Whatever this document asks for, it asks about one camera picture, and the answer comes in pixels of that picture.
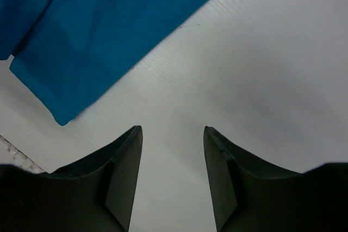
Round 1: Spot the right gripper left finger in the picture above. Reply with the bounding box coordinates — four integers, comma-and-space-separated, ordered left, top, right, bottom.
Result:
1, 126, 142, 231

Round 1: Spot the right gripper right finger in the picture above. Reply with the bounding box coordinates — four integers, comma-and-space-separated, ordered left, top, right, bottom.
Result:
203, 127, 347, 231

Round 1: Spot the blue t shirt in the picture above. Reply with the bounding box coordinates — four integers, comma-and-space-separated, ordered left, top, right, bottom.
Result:
1, 0, 209, 126

